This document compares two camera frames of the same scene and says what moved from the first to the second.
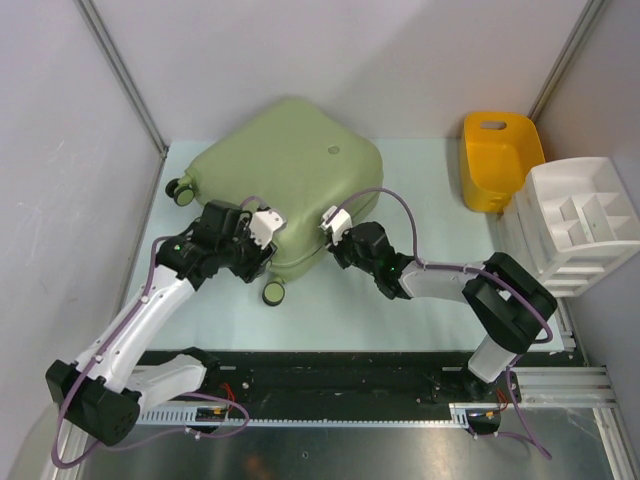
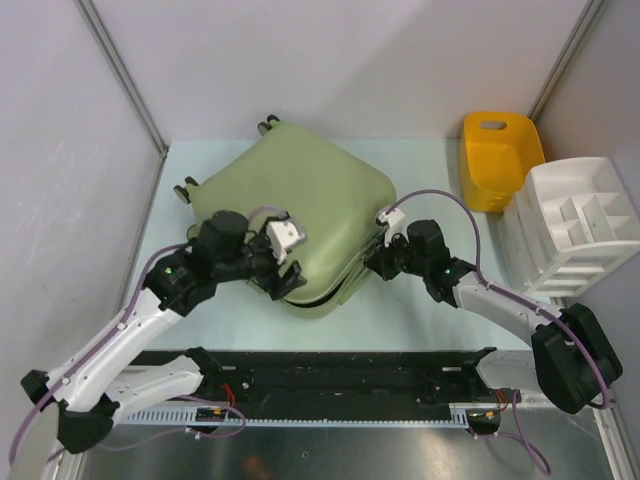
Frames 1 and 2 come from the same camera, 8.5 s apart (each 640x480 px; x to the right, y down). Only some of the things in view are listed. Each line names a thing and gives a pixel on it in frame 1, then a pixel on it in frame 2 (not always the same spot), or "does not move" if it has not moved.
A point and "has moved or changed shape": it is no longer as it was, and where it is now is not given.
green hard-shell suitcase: x=303 y=162 has moved or changed shape
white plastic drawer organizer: x=572 y=224 does not move
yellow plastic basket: x=497 y=152 does not move
